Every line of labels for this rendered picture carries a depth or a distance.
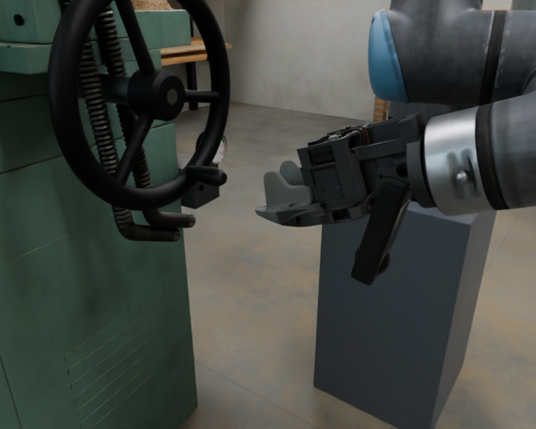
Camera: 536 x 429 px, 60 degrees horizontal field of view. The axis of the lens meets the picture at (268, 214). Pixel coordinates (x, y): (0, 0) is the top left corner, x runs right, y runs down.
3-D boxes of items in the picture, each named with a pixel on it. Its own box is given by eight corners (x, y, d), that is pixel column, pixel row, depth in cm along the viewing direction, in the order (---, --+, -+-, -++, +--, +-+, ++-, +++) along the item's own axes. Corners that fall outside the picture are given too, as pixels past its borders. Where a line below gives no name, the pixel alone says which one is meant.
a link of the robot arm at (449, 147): (507, 190, 44) (489, 230, 37) (453, 197, 47) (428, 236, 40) (487, 97, 42) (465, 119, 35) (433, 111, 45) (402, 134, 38)
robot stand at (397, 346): (362, 327, 144) (379, 155, 122) (462, 366, 129) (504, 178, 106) (312, 386, 122) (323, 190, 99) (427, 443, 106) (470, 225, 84)
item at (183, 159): (196, 210, 92) (194, 171, 89) (151, 197, 98) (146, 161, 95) (222, 196, 99) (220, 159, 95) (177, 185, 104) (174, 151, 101)
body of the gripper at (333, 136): (322, 133, 52) (433, 105, 44) (344, 206, 54) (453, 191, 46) (288, 151, 46) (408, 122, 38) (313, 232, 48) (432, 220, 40)
